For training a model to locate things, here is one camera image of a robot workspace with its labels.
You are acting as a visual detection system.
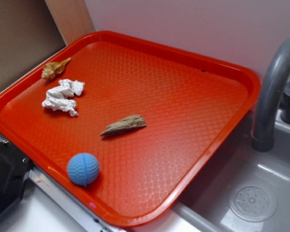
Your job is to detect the brown wood chip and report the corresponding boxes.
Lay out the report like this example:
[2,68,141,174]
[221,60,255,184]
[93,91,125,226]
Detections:
[100,115,146,137]

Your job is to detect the red plastic tray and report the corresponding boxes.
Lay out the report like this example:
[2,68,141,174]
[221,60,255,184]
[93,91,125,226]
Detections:
[0,31,261,228]

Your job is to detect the blue dimpled ball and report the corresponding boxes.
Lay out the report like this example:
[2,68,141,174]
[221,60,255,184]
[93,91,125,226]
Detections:
[67,153,100,187]

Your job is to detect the crumpled white paper tissue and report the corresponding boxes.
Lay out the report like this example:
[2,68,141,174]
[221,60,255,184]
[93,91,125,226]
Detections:
[42,79,85,116]

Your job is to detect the tan spiral seashell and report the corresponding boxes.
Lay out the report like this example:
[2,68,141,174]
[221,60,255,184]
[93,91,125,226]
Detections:
[41,58,71,80]

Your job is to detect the grey plastic sink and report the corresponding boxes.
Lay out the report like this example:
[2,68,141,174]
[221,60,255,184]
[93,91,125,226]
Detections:
[173,114,290,232]

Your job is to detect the light wooden board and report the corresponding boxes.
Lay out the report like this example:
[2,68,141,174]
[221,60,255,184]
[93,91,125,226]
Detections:
[45,0,95,45]

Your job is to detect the brown cardboard panel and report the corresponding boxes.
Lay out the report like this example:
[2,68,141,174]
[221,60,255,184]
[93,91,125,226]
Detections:
[0,0,65,92]

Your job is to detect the grey curved faucet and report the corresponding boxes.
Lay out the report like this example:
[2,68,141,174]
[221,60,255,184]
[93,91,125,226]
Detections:
[251,38,290,152]

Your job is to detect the black mounting bracket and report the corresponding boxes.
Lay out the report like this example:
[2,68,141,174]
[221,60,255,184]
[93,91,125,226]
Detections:
[0,140,32,218]

